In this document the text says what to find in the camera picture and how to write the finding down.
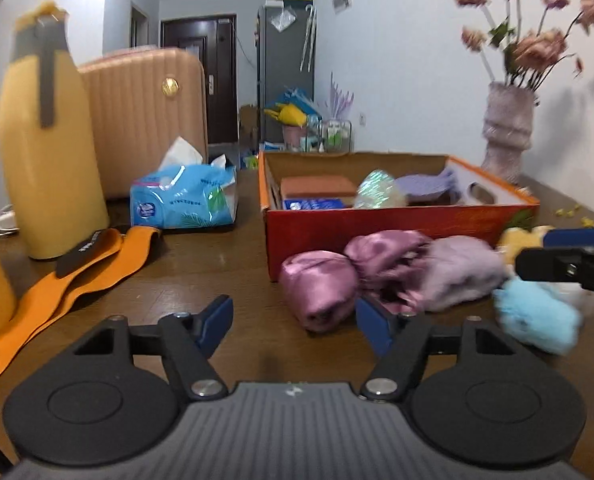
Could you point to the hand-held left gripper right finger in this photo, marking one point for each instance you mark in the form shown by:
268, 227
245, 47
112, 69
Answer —
374, 325

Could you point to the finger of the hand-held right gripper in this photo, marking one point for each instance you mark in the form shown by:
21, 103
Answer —
542, 264
577, 238

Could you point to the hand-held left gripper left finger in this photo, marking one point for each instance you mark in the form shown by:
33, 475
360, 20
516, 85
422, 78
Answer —
217, 317

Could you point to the light blue fluffy towel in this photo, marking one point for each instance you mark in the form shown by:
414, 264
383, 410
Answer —
537, 317

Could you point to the pink satin cloth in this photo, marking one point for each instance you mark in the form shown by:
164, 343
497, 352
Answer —
317, 290

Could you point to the red cardboard box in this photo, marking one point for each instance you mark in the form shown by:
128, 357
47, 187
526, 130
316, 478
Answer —
402, 225

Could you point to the small blue packet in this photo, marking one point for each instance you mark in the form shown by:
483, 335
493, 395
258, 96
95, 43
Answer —
317, 203

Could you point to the iridescent plastic bag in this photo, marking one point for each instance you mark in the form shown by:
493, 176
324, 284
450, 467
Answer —
379, 190

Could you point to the brown layered sponge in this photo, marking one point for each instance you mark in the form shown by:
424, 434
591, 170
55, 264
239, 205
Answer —
317, 186

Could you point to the scattered yellow petals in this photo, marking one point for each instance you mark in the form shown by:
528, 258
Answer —
572, 212

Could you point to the yellow plush toy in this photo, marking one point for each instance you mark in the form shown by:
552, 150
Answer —
514, 242

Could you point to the mauve fluffy cloth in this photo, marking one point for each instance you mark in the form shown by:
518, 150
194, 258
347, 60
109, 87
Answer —
462, 270

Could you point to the blue tissue pack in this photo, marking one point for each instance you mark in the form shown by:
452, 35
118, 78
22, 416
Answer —
182, 200

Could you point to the pink ceramic vase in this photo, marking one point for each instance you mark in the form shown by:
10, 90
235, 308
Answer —
507, 130

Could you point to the clear glass jar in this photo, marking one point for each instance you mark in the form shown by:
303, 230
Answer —
337, 135

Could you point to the brown cardboard carton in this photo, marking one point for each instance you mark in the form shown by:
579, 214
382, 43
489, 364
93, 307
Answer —
248, 125

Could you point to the dried pink roses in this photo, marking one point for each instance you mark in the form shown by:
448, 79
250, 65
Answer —
537, 47

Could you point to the pink bucket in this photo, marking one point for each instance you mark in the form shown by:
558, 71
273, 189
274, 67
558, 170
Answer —
294, 137

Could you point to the pink suitcase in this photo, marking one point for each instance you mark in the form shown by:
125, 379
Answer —
142, 125

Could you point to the yellow and blue bags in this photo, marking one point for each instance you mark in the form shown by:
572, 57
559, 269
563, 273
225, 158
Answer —
292, 110

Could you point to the yellow thermos jug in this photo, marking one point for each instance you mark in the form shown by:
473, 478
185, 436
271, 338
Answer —
47, 170

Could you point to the purple feather decoration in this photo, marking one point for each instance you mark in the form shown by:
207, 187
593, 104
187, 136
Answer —
341, 100

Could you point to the dark brown door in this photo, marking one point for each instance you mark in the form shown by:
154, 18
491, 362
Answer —
197, 90

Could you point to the white power adapter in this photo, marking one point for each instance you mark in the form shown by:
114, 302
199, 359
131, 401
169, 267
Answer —
4, 221

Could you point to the grey refrigerator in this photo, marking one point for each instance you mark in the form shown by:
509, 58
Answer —
282, 70

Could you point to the paper on door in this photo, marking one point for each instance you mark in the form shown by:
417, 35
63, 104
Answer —
192, 47

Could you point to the white umbrella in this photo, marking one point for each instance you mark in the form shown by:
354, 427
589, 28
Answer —
308, 35

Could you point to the paper on refrigerator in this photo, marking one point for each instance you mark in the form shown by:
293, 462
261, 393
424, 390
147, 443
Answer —
282, 20

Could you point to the white wall outlet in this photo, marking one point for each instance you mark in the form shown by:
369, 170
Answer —
363, 120

